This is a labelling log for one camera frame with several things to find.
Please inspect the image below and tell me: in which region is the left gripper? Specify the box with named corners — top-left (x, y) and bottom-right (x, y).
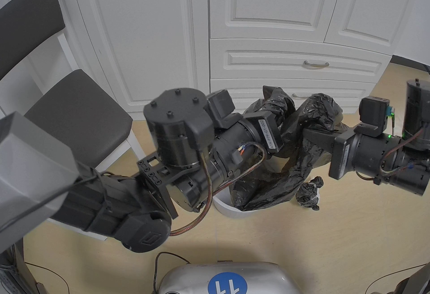
top-left (212, 111), bottom-right (285, 183)

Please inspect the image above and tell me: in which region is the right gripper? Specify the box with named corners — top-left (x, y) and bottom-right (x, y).
top-left (303, 128), bottom-right (406, 181)

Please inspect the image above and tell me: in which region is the black plastic bag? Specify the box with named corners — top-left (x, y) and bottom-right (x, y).
top-left (230, 86), bottom-right (350, 211)

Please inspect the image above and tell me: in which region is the black plastic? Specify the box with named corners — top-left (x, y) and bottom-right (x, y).
top-left (296, 176), bottom-right (325, 212)

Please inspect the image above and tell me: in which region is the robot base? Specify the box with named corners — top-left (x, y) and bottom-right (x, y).
top-left (158, 261), bottom-right (303, 294)

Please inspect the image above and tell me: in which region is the white trash bin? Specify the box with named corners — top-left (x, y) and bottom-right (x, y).
top-left (213, 185), bottom-right (289, 219)

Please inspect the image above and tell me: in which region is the white wardrobe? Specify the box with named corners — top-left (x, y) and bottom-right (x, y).
top-left (47, 0), bottom-right (417, 122)

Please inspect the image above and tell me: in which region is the white chair with grey seat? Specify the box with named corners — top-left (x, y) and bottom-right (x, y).
top-left (0, 0), bottom-right (146, 241)

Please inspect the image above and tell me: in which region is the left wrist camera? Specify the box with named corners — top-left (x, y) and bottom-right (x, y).
top-left (204, 88), bottom-right (242, 129)

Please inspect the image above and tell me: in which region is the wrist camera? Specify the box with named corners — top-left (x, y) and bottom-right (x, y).
top-left (204, 88), bottom-right (242, 129)
top-left (356, 96), bottom-right (395, 137)

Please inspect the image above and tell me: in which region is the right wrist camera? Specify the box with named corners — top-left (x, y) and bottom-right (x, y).
top-left (356, 96), bottom-right (395, 137)

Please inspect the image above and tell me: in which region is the black cable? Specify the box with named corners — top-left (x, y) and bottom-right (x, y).
top-left (153, 252), bottom-right (190, 293)
top-left (366, 264), bottom-right (430, 294)

